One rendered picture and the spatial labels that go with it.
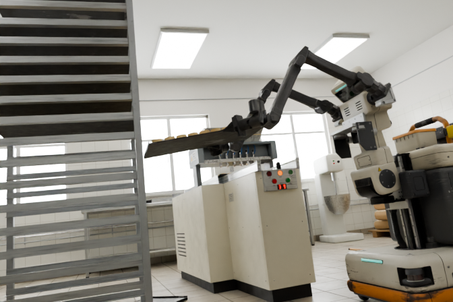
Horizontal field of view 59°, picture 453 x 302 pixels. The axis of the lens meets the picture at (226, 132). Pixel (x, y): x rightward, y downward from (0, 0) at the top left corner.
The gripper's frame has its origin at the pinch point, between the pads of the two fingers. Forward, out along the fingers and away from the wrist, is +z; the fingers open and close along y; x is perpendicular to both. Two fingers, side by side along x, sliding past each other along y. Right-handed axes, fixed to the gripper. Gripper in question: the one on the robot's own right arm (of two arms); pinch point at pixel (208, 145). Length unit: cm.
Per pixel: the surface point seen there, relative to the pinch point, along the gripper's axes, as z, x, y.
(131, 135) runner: 59, -3, 3
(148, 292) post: 63, -4, -63
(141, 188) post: 61, -1, -21
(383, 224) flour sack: -477, -1, -103
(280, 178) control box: -60, 14, -23
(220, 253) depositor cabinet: -87, -61, -67
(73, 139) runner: 76, -20, 5
